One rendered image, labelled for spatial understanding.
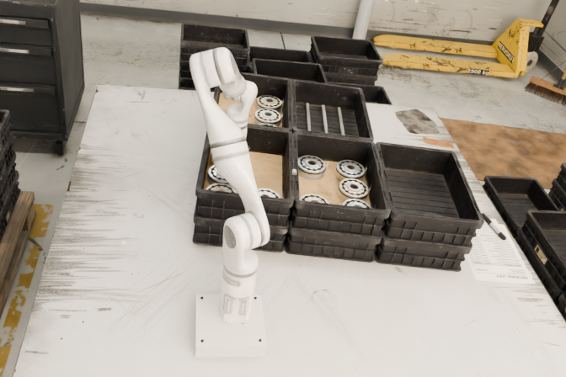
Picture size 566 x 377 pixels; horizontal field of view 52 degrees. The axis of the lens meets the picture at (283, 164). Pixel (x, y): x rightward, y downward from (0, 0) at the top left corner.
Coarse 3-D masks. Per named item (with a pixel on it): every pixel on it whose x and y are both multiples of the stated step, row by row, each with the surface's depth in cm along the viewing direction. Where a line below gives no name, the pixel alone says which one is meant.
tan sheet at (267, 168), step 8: (256, 152) 209; (256, 160) 205; (264, 160) 206; (272, 160) 207; (280, 160) 208; (208, 168) 197; (256, 168) 201; (264, 168) 202; (272, 168) 203; (280, 168) 203; (256, 176) 198; (264, 176) 199; (272, 176) 199; (280, 176) 200; (208, 184) 190; (256, 184) 194; (264, 184) 195; (272, 184) 195; (280, 184) 196; (280, 192) 193
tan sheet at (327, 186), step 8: (328, 168) 208; (328, 176) 204; (304, 184) 198; (312, 184) 199; (320, 184) 199; (328, 184) 200; (336, 184) 201; (304, 192) 195; (312, 192) 195; (320, 192) 196; (328, 192) 197; (336, 192) 197; (328, 200) 193; (336, 200) 193; (368, 200) 196
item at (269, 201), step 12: (276, 132) 204; (288, 132) 205; (204, 144) 191; (204, 156) 188; (204, 168) 181; (204, 192) 171; (216, 192) 173; (228, 192) 173; (264, 204) 174; (276, 204) 174; (288, 204) 174
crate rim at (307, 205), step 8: (296, 136) 203; (312, 136) 206; (320, 136) 206; (328, 136) 206; (336, 136) 207; (296, 144) 199; (296, 152) 195; (376, 152) 202; (296, 160) 192; (376, 160) 199; (296, 168) 188; (376, 168) 195; (296, 176) 184; (296, 184) 183; (384, 184) 188; (296, 192) 178; (384, 192) 185; (296, 200) 174; (384, 200) 181; (296, 208) 175; (304, 208) 175; (312, 208) 175; (320, 208) 175; (328, 208) 175; (336, 208) 175; (344, 208) 175; (352, 208) 176; (360, 208) 176; (368, 208) 177; (368, 216) 177; (376, 216) 177; (384, 216) 177
